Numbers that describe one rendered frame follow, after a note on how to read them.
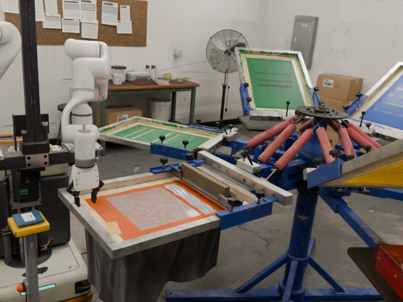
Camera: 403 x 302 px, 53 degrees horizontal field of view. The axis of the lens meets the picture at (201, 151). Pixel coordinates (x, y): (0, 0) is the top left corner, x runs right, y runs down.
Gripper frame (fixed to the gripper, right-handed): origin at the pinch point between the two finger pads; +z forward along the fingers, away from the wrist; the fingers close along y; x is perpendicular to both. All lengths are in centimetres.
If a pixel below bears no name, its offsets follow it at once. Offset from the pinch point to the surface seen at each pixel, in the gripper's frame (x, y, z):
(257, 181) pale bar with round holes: 15, -81, 1
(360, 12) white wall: -203, -471, -95
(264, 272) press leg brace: -9, -123, 84
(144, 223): 12.2, -19.9, 9.9
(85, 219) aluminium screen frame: 3.7, 1.7, 6.4
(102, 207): -9.7, -11.5, 9.9
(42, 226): -5.8, 15.5, 10.3
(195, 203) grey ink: 8, -49, 9
